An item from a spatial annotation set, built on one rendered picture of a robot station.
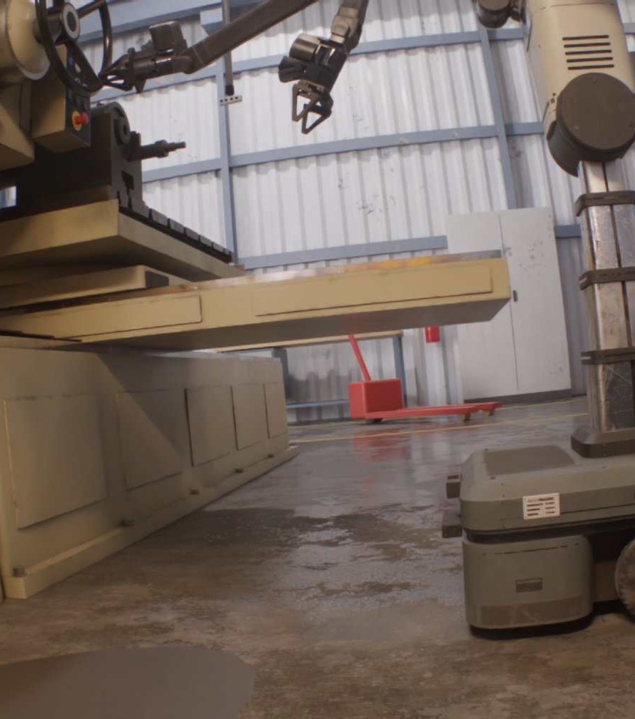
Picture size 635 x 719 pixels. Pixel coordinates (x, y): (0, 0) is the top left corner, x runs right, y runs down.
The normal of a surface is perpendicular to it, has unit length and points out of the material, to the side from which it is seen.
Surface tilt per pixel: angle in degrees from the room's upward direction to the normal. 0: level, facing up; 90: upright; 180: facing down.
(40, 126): 90
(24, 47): 114
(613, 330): 90
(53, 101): 90
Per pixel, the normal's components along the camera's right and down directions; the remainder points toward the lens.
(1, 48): -0.07, 0.61
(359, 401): -0.72, 0.04
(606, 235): -0.20, -0.03
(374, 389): 0.69, -0.09
